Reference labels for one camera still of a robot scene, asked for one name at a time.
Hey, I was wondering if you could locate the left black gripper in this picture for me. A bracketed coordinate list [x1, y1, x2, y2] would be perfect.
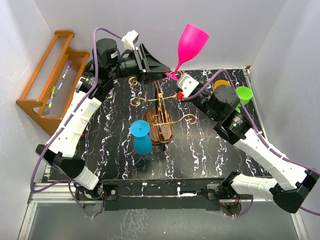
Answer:
[108, 44, 171, 84]

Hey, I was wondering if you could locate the orange wine glass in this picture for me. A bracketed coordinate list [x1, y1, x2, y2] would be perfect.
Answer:
[213, 79, 231, 91]

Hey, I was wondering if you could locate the green wine glass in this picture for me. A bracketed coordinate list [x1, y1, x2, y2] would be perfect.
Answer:
[235, 86, 253, 113]

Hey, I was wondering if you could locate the pink wine glass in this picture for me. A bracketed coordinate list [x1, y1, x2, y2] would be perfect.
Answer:
[165, 23, 210, 81]

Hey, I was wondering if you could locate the blue wine glass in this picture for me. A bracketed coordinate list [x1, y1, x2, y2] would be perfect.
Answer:
[130, 120, 153, 155]

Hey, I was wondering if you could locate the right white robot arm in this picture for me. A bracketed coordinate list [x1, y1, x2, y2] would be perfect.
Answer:
[191, 85, 320, 214]

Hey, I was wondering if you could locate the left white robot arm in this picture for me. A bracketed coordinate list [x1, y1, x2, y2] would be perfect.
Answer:
[36, 38, 171, 200]

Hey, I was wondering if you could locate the orange wooden rack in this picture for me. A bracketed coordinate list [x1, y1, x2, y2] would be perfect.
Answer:
[16, 30, 90, 136]

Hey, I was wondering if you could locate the pink capped marker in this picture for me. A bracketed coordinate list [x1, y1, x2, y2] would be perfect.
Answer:
[61, 61, 73, 80]

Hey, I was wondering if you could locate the green capped marker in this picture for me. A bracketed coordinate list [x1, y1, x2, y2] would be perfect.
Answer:
[51, 82, 63, 96]

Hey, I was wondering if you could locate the orange tipped marker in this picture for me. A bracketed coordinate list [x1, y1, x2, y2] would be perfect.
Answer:
[48, 92, 55, 109]

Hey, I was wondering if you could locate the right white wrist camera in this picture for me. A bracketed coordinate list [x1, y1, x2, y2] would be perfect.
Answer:
[177, 73, 199, 100]

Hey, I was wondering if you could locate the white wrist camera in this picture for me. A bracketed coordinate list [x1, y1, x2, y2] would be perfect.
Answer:
[121, 30, 139, 51]
[177, 73, 199, 100]

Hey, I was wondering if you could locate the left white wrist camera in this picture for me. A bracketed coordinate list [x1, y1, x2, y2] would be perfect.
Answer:
[121, 30, 139, 51]

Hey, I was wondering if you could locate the gold wire wine glass rack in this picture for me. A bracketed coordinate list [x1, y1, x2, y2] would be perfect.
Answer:
[128, 74, 197, 146]

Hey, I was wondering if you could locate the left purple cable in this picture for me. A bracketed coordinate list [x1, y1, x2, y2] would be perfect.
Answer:
[30, 26, 126, 220]

